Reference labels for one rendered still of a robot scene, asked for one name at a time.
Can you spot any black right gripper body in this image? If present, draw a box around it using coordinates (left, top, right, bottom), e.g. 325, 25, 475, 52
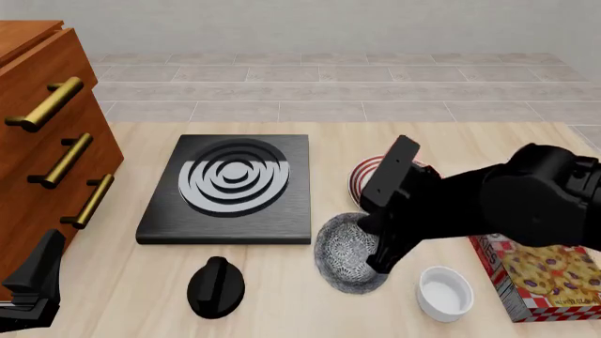
360, 161, 447, 248

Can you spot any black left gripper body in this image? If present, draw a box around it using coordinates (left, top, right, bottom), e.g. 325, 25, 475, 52
0, 290, 62, 330

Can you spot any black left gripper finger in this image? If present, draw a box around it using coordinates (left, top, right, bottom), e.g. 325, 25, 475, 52
1, 228, 68, 294

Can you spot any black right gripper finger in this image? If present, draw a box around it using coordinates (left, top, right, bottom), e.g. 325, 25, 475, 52
365, 238, 422, 276

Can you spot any black patterned bowl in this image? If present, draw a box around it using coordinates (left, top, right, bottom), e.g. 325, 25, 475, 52
313, 211, 391, 296

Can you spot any flat black plate on stalk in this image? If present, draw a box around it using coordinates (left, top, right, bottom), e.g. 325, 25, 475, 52
359, 134, 421, 213

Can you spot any white plate with red rings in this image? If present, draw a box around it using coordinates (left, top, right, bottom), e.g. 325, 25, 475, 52
347, 154, 431, 208

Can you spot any white ramekin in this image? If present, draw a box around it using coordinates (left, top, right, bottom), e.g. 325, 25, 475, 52
416, 265, 474, 324

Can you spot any flat black stove plate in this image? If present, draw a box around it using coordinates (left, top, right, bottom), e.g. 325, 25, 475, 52
135, 133, 313, 246

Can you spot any printed cookie box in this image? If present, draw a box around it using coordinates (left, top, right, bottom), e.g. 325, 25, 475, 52
468, 234, 601, 324

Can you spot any round black stove knob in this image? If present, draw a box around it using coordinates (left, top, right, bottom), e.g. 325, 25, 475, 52
186, 255, 246, 320

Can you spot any brass drawer handle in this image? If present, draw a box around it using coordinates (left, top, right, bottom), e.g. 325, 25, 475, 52
59, 173, 116, 231
4, 76, 85, 133
26, 132, 94, 190

